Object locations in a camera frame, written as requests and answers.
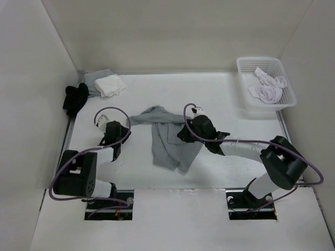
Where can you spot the folded white tank top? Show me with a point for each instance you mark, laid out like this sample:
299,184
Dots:
109,86

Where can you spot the folded light grey tank top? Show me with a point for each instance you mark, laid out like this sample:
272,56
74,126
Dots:
90,78

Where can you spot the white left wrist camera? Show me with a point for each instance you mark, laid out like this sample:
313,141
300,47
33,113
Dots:
102,122

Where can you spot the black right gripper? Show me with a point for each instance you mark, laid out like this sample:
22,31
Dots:
183,135

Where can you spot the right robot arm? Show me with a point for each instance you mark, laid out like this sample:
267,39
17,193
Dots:
283,170

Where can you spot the white plastic basket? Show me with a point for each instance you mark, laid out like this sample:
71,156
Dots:
271,66

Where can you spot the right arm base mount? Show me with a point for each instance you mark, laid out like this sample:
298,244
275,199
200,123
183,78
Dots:
242,206

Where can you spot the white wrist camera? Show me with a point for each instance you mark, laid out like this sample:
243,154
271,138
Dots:
102,122
197,111

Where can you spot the black tank top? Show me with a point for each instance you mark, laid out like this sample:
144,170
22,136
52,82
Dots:
76,98

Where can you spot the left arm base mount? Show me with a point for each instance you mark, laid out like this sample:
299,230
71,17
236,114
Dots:
102,210

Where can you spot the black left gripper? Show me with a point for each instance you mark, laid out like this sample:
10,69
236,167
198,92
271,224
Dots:
125,132

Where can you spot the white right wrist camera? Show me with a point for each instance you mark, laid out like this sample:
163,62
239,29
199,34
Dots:
197,111

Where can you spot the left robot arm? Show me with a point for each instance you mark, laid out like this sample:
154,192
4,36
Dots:
78,173

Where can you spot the pale pink tank top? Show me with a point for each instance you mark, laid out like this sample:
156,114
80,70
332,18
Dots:
270,89

